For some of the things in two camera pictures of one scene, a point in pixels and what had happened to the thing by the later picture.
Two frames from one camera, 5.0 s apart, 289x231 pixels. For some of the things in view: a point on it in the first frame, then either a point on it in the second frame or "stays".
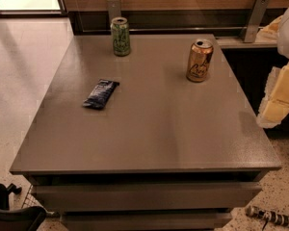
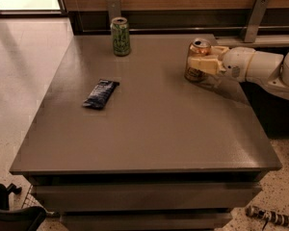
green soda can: (119, 27) stays
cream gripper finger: (270, 34) to (217, 50)
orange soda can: (199, 58) stays
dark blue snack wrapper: (100, 94) stays
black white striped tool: (286, 220) stays
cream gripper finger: (280, 95) to (210, 64)
